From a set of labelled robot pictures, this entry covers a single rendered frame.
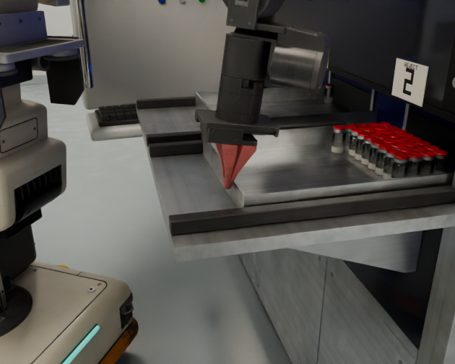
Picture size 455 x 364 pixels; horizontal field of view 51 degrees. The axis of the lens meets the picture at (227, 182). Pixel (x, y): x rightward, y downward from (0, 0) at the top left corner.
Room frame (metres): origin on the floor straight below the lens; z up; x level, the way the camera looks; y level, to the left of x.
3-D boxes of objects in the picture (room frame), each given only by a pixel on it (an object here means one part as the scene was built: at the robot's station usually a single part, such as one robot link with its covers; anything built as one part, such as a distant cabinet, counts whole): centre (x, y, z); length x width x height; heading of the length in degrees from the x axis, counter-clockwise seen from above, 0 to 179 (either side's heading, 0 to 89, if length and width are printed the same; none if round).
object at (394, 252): (0.64, -0.14, 0.80); 0.34 x 0.03 x 0.13; 103
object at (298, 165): (0.72, -0.15, 0.90); 0.34 x 0.26 x 0.04; 104
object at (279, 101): (1.07, -0.12, 0.90); 0.34 x 0.26 x 0.04; 103
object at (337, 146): (0.82, -0.20, 0.91); 0.02 x 0.02 x 0.05
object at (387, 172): (0.75, -0.24, 0.91); 0.18 x 0.02 x 0.05; 14
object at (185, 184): (0.88, -0.09, 0.87); 0.70 x 0.48 x 0.02; 13
